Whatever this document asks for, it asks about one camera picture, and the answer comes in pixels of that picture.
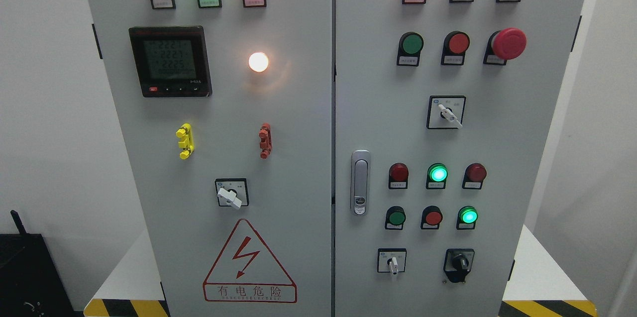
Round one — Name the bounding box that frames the grey right cabinet door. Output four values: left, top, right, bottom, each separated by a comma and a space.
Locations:
334, 0, 583, 317

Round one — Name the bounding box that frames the green lit indicator middle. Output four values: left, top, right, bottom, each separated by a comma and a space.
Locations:
425, 163, 448, 190

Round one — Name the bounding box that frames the white selector switch left door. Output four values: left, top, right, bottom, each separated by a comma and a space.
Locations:
214, 178, 250, 209

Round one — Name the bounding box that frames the red push button second row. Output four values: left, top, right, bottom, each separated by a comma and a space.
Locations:
440, 31, 470, 66

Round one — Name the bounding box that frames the silver door latch handle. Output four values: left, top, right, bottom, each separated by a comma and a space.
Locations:
350, 150, 371, 216

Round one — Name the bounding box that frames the grey cabinet door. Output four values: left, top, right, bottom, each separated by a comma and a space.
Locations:
89, 0, 332, 317
334, 0, 583, 317

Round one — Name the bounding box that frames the dark red indicator light left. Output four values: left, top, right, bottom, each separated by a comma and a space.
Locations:
388, 163, 409, 190

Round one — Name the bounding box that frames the white glowing indicator light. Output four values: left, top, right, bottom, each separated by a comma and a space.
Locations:
248, 52, 269, 73

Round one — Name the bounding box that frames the white platform with hazard stripes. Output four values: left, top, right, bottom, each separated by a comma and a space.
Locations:
83, 227, 598, 317

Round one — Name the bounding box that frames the white selector switch bottom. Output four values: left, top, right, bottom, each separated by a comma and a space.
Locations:
376, 248, 407, 276

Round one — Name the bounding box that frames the green push button second row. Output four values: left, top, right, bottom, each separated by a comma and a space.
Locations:
396, 31, 424, 67

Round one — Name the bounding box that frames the white selector switch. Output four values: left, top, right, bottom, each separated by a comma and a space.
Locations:
376, 248, 407, 276
427, 96, 466, 129

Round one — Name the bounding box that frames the white selector switch upper right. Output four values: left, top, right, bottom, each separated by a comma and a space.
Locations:
427, 96, 466, 129

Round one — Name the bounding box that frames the black digital power meter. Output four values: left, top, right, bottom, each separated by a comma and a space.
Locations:
129, 26, 212, 98

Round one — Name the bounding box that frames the red indicator light right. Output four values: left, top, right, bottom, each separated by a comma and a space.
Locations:
462, 163, 487, 190

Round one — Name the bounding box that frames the green illuminated button lower right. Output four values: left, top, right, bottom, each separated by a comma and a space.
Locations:
456, 206, 479, 229

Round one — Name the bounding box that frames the red electrical hazard warning sticker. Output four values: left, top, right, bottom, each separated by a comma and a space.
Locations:
203, 218, 297, 304

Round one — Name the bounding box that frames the red emergency stop mushroom button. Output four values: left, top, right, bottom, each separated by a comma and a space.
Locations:
484, 27, 527, 66

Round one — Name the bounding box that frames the green push button lower left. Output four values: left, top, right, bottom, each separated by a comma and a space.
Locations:
385, 206, 407, 230

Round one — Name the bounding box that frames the grey left cabinet door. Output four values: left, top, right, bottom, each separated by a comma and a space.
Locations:
89, 0, 332, 317

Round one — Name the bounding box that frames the black rotary knob switch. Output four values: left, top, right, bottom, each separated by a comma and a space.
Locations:
443, 248, 475, 283

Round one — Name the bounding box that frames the black box with antenna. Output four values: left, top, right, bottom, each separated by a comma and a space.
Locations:
0, 210, 76, 317

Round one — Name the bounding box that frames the red push button lower middle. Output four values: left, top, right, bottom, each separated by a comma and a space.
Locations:
421, 206, 443, 229

